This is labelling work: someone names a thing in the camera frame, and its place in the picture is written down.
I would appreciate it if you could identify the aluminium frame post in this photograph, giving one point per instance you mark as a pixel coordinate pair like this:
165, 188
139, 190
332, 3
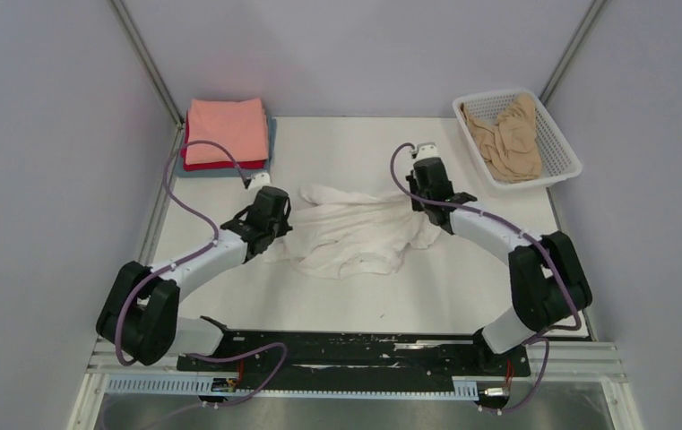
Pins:
582, 31
134, 37

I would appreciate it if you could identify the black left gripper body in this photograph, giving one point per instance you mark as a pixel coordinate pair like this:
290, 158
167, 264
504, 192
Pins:
280, 228

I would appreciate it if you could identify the left aluminium frame post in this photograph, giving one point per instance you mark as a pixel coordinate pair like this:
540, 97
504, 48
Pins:
134, 37

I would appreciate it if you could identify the folded peach t shirt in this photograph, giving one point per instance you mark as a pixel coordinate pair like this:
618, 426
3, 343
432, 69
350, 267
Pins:
220, 132

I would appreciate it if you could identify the beige crumpled t shirt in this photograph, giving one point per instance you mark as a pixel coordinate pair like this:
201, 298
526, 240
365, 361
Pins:
508, 145

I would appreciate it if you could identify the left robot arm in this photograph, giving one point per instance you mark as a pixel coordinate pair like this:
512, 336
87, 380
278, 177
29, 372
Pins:
141, 314

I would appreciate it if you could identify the white plastic basket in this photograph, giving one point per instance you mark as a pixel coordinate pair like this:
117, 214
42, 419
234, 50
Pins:
559, 160

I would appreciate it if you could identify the right aluminium frame post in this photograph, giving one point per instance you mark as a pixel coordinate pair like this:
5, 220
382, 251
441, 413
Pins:
582, 31

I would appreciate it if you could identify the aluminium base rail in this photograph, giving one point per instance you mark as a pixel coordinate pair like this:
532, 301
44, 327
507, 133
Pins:
568, 361

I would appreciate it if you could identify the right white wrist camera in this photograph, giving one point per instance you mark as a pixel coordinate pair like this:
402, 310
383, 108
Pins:
424, 151

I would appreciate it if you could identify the folded red t shirt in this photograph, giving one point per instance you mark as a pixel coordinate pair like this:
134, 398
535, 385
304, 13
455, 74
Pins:
222, 166

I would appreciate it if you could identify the folded blue t shirt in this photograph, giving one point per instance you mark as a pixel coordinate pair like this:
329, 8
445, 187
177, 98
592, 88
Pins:
179, 168

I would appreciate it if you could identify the white slotted cable duct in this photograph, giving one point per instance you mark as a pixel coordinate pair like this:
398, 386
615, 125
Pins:
208, 386

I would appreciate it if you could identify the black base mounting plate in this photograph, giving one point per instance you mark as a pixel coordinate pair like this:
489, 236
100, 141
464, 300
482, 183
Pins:
321, 360

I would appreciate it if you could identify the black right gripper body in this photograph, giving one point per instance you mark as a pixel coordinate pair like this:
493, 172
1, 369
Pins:
413, 184

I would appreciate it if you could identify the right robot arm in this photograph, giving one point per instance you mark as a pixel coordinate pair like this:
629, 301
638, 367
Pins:
546, 279

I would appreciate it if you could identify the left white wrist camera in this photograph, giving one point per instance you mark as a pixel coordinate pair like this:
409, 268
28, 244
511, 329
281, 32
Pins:
258, 181

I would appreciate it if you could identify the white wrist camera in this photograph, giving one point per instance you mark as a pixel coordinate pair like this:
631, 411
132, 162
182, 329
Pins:
258, 181
424, 151

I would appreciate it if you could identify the white t shirt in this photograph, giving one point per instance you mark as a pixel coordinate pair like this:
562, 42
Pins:
342, 234

